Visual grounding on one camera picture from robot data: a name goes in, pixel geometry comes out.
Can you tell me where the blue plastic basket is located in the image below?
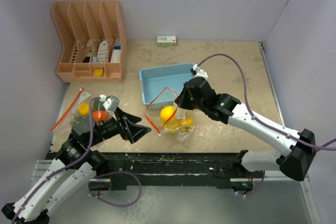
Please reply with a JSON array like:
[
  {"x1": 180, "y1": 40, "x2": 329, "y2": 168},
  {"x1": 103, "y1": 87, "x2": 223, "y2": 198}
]
[{"x1": 139, "y1": 62, "x2": 194, "y2": 109}]

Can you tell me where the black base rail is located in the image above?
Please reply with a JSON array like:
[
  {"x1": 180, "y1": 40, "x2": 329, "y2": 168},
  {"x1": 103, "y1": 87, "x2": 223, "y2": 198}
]
[{"x1": 47, "y1": 152, "x2": 266, "y2": 192}]

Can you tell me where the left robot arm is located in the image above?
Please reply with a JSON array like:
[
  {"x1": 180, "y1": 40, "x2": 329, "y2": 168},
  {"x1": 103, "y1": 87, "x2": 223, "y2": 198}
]
[{"x1": 1, "y1": 109, "x2": 151, "y2": 223}]

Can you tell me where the small white green box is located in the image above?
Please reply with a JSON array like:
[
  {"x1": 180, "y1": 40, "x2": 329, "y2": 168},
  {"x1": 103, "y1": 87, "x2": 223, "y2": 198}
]
[{"x1": 156, "y1": 35, "x2": 176, "y2": 47}]

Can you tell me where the small yellow pear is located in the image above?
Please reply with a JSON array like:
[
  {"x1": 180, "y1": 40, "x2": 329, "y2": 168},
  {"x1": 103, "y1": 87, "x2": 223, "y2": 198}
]
[{"x1": 181, "y1": 117, "x2": 194, "y2": 132}]

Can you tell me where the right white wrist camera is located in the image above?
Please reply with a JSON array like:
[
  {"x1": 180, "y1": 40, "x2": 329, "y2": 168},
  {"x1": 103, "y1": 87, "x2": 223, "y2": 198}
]
[{"x1": 191, "y1": 64, "x2": 208, "y2": 80}]

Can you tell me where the orange plastic file organizer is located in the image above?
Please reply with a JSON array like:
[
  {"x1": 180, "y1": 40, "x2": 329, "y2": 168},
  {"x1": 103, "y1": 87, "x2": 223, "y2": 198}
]
[{"x1": 51, "y1": 0, "x2": 128, "y2": 83}]

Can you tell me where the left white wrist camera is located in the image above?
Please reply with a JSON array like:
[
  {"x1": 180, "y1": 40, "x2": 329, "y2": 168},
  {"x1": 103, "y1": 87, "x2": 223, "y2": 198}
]
[{"x1": 99, "y1": 94, "x2": 120, "y2": 116}]

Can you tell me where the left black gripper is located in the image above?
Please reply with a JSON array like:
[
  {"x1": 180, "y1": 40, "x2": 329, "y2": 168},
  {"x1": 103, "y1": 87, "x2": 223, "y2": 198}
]
[{"x1": 87, "y1": 106, "x2": 151, "y2": 146}]

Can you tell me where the black white packet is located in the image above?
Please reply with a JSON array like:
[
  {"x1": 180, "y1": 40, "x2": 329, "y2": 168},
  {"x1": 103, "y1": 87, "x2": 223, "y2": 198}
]
[{"x1": 82, "y1": 39, "x2": 93, "y2": 63}]

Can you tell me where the yellow block in organizer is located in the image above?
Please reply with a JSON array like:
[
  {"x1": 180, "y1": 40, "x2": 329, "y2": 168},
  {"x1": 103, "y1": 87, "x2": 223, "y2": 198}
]
[{"x1": 93, "y1": 69, "x2": 104, "y2": 77}]

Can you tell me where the yellow bell pepper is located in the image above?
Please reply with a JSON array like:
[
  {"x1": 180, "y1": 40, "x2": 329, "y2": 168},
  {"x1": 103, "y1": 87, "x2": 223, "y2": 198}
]
[{"x1": 163, "y1": 121, "x2": 182, "y2": 134}]

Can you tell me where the small orange pumpkin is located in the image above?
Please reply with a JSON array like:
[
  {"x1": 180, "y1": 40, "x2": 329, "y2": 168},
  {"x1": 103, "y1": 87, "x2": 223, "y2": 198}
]
[{"x1": 92, "y1": 110, "x2": 111, "y2": 124}]

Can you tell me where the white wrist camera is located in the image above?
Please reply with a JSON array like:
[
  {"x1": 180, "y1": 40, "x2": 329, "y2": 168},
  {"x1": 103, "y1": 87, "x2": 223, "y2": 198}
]
[
  {"x1": 191, "y1": 64, "x2": 208, "y2": 80},
  {"x1": 99, "y1": 94, "x2": 120, "y2": 116}
]

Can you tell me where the clear zip bag orange zipper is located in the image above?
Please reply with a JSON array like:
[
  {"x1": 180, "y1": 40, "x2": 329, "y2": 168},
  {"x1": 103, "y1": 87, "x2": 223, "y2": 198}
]
[{"x1": 50, "y1": 87, "x2": 111, "y2": 137}]

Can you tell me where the pale yellow pear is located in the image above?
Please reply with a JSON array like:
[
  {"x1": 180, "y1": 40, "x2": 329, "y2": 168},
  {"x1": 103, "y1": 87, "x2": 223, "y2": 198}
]
[{"x1": 77, "y1": 102, "x2": 89, "y2": 116}]

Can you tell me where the green orange fruit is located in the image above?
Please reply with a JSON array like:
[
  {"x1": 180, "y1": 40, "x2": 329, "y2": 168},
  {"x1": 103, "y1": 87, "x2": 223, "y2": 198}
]
[{"x1": 91, "y1": 100, "x2": 105, "y2": 112}]

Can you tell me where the white striped packet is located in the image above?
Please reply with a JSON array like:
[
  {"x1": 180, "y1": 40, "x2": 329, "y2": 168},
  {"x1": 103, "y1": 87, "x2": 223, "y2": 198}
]
[{"x1": 97, "y1": 40, "x2": 108, "y2": 63}]

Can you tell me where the white blue packet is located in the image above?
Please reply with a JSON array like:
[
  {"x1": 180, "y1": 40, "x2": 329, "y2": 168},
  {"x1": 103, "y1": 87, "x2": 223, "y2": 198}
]
[{"x1": 110, "y1": 38, "x2": 121, "y2": 63}]

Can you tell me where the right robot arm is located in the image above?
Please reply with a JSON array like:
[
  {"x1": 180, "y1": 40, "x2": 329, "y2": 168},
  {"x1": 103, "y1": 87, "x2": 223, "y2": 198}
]
[{"x1": 175, "y1": 77, "x2": 316, "y2": 181}]

